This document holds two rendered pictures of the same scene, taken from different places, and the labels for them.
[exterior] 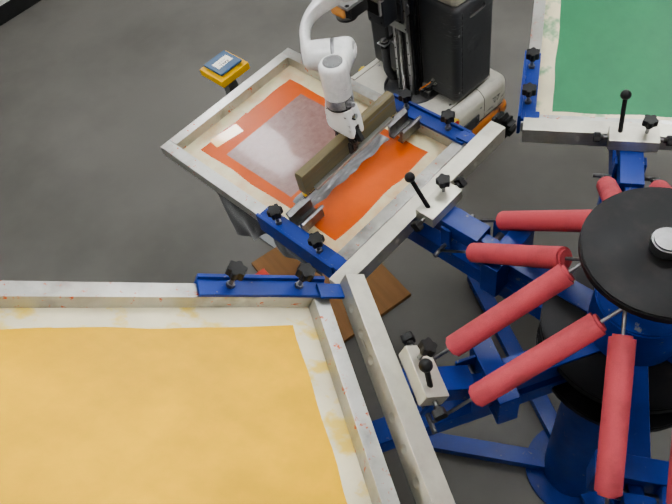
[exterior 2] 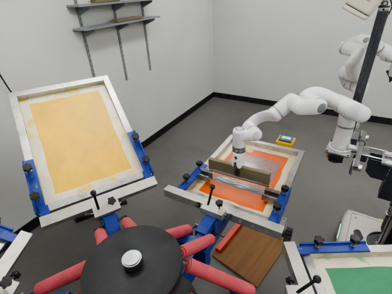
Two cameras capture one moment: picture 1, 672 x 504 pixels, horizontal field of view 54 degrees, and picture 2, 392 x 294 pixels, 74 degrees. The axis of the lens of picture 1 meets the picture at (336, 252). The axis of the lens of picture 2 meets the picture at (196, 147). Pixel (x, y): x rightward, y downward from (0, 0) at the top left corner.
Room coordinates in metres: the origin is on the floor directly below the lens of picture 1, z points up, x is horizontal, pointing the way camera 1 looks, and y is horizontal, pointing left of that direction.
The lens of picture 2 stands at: (0.62, -1.16, 2.04)
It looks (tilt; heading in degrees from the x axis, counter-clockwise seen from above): 31 degrees down; 66
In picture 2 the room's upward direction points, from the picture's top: 3 degrees counter-clockwise
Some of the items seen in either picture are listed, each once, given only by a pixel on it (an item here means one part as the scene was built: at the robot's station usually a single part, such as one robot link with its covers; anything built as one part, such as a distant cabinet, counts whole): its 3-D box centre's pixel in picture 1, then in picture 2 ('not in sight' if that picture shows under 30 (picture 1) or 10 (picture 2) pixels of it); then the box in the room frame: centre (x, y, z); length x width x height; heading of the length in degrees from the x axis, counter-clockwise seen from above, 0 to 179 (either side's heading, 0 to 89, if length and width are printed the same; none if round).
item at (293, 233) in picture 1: (300, 242); (193, 178); (1.14, 0.09, 0.98); 0.30 x 0.05 x 0.07; 35
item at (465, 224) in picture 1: (456, 223); (208, 223); (1.03, -0.32, 1.02); 0.17 x 0.06 x 0.05; 35
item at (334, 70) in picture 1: (339, 66); (246, 136); (1.38, -0.13, 1.33); 0.15 x 0.10 x 0.11; 168
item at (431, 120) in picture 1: (427, 124); (279, 207); (1.46, -0.37, 0.98); 0.30 x 0.05 x 0.07; 35
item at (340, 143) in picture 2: not in sight; (345, 137); (2.01, -0.27, 1.21); 0.16 x 0.13 x 0.15; 121
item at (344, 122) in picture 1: (342, 114); (238, 156); (1.35, -0.11, 1.20); 0.10 x 0.08 x 0.11; 35
